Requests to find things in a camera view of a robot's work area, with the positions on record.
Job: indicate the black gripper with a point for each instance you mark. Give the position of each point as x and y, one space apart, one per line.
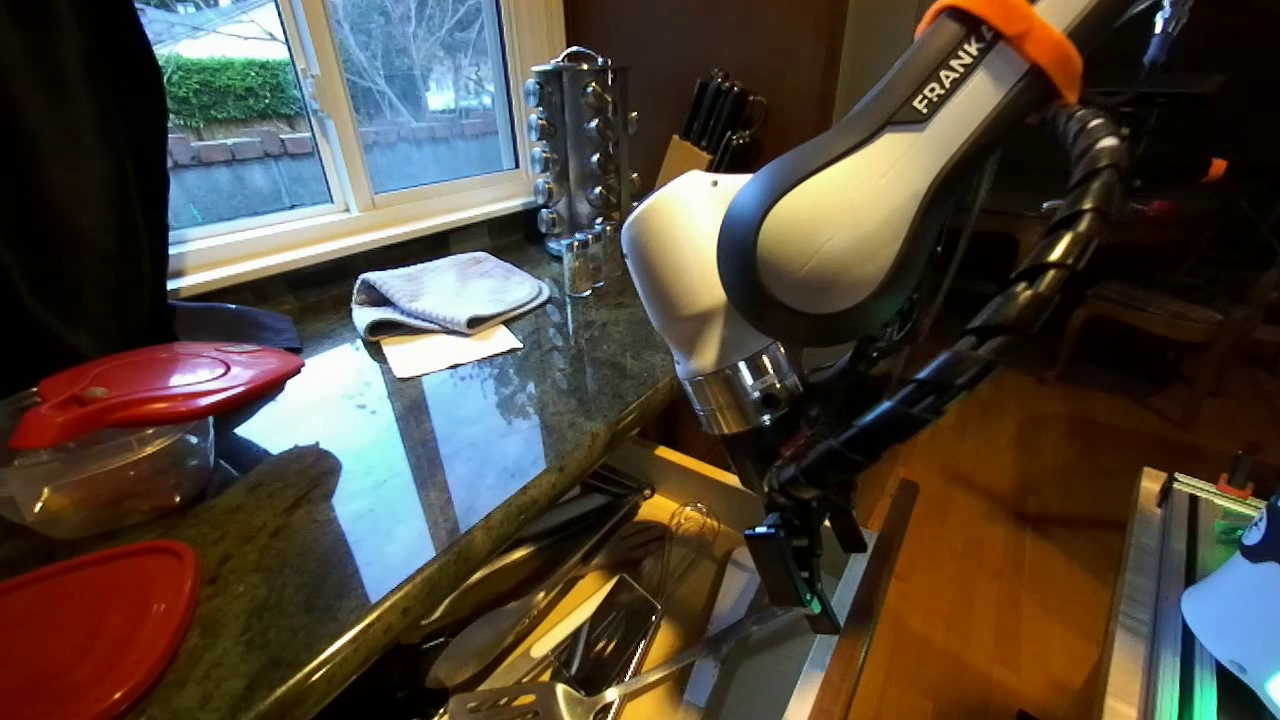
804 547

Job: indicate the wooden utensil drawer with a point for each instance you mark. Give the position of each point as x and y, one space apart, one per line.
707 485

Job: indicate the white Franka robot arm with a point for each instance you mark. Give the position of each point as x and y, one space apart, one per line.
827 224

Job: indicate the white spatula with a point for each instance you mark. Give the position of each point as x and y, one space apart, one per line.
730 587

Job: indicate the black slotted spatula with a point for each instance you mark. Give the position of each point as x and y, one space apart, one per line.
617 632

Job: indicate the metal ladle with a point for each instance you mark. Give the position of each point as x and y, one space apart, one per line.
480 646

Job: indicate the wooden chair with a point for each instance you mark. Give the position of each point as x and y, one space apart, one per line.
1163 320

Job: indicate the white paper sheet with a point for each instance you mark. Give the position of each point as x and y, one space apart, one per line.
445 348

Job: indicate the grey folded cloth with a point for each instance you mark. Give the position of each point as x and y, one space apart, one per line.
445 288

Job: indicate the chrome spice rack carousel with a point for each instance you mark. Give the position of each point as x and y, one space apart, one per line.
582 160

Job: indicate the dark plate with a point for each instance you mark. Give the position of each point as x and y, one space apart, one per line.
240 325

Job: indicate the glass bowl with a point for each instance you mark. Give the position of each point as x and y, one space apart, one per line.
107 485

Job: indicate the flat red lid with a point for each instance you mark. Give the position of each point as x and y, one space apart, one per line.
87 632

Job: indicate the dark curtain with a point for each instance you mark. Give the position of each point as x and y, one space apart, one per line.
73 172

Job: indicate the aluminium robot stand frame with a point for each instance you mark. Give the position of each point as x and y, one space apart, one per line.
1147 603

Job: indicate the window with pale frame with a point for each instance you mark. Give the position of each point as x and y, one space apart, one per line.
412 92

